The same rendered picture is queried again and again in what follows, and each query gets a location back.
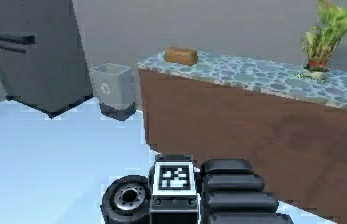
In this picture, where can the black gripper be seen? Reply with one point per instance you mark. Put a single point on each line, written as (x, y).
(127, 200)

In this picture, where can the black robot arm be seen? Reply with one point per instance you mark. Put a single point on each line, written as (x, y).
(234, 190)

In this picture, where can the grey recycling bin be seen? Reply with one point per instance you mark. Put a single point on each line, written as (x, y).
(114, 90)

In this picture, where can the brown counter with pebble top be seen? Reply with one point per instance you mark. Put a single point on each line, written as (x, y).
(247, 133)

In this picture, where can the brown bread loaf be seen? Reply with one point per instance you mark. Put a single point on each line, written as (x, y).
(181, 56)

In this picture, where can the dark grey fridge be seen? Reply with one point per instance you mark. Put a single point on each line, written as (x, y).
(44, 66)

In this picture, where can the green potted house plant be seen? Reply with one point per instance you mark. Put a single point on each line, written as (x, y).
(324, 40)

